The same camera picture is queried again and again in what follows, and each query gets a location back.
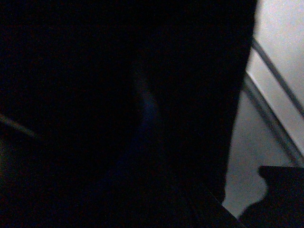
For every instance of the lower metal rack rod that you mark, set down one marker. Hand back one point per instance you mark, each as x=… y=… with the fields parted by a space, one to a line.
x=272 y=122

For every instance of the metal rack rod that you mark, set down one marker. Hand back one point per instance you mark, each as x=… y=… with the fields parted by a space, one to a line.
x=272 y=122
x=277 y=75

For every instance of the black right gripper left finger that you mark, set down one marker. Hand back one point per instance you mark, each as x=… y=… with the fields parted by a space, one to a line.
x=164 y=204

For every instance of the upper metal rack rod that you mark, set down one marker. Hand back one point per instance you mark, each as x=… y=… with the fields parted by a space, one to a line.
x=277 y=75

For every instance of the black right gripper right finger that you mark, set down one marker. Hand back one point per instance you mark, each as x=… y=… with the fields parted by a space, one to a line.
x=283 y=204

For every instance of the black printed t-shirt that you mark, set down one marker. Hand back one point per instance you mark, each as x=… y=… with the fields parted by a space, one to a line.
x=96 y=94

